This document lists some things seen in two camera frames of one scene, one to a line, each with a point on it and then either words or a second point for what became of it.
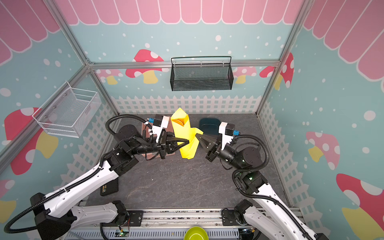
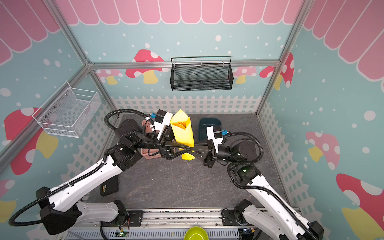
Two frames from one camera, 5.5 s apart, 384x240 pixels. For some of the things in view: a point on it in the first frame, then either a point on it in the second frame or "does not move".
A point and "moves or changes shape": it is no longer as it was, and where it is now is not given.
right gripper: [214, 150] to [210, 154]
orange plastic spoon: [180, 121] moves or changes shape
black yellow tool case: [110, 187] does not move
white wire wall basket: [68, 112] does not move
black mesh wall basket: [201, 73] does not move
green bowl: [196, 233] does not move
